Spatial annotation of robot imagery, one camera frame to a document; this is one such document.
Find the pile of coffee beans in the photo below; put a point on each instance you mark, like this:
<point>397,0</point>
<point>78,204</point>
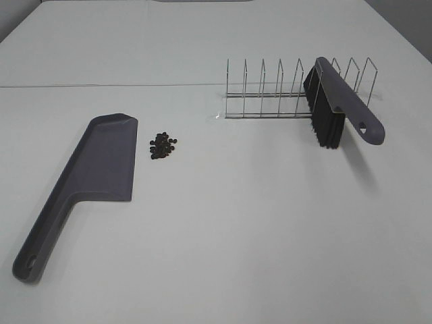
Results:
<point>162,146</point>

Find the grey plastic dustpan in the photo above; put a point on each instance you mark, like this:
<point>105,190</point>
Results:
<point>101,168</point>

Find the grey hand brush black bristles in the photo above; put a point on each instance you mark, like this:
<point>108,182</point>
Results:
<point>332,102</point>

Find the metal wire dish rack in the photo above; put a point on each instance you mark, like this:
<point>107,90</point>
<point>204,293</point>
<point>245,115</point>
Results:
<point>285,97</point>

